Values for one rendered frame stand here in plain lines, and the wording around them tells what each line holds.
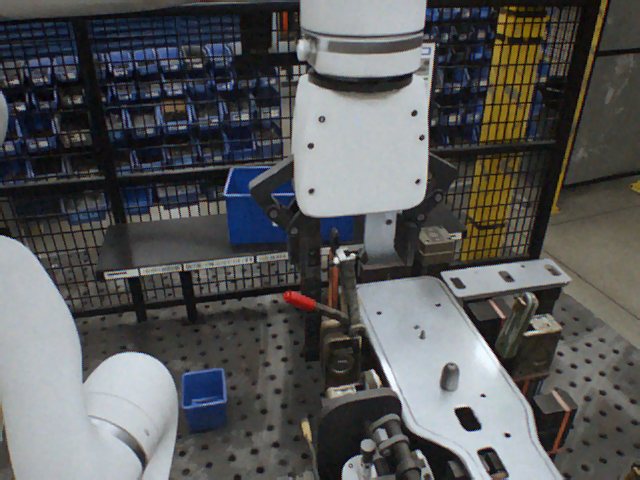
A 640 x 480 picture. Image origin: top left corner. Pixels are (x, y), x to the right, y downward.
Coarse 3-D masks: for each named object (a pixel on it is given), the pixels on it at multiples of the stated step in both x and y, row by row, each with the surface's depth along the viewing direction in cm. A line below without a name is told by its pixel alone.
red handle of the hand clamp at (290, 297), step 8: (288, 296) 90; (296, 296) 91; (304, 296) 92; (296, 304) 91; (304, 304) 91; (312, 304) 92; (320, 304) 94; (320, 312) 93; (328, 312) 94; (336, 312) 95; (336, 320) 95; (344, 320) 95
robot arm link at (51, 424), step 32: (0, 256) 49; (32, 256) 54; (0, 288) 50; (32, 288) 52; (0, 320) 50; (32, 320) 52; (64, 320) 56; (0, 352) 51; (32, 352) 52; (64, 352) 55; (0, 384) 53; (32, 384) 53; (64, 384) 54; (32, 416) 53; (64, 416) 54; (32, 448) 54; (64, 448) 54; (96, 448) 55; (128, 448) 59
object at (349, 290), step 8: (344, 248) 90; (360, 248) 89; (344, 256) 88; (352, 256) 89; (360, 256) 89; (336, 264) 89; (344, 264) 88; (352, 264) 88; (344, 272) 89; (352, 272) 89; (344, 280) 90; (352, 280) 90; (344, 288) 91; (352, 288) 91; (344, 296) 93; (352, 296) 92; (344, 304) 96; (352, 304) 93; (352, 312) 94; (352, 320) 94; (360, 320) 95
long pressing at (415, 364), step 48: (384, 288) 117; (432, 288) 117; (384, 336) 103; (432, 336) 103; (480, 336) 103; (432, 384) 92; (480, 384) 92; (432, 432) 83; (480, 432) 83; (528, 432) 83
